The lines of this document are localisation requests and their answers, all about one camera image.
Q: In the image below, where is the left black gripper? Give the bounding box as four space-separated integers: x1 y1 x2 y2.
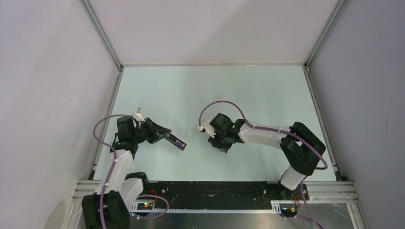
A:
131 118 171 144

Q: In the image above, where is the black remote control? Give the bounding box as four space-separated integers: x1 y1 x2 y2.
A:
163 133 187 151

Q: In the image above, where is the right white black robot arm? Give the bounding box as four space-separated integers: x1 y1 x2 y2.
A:
199 113 326 199

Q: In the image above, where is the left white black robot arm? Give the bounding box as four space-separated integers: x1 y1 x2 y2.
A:
82 114 186 229

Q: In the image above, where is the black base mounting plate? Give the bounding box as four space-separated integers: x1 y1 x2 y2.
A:
143 181 309 210

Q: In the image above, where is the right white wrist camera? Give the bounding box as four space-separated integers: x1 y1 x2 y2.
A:
198 119 216 138

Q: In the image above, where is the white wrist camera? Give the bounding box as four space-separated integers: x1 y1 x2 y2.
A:
132 107 145 123
198 119 216 138

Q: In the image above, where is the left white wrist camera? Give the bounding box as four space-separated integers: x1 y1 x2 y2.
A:
132 107 145 123

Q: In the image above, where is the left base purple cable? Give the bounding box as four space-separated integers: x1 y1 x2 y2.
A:
131 194 170 220

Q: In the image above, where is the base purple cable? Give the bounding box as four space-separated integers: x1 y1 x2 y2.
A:
283 193 323 229
131 194 170 220

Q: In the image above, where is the aluminium frame rail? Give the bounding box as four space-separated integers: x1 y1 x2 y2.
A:
71 180 360 216

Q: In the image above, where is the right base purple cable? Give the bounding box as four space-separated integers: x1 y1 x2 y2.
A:
283 193 323 229

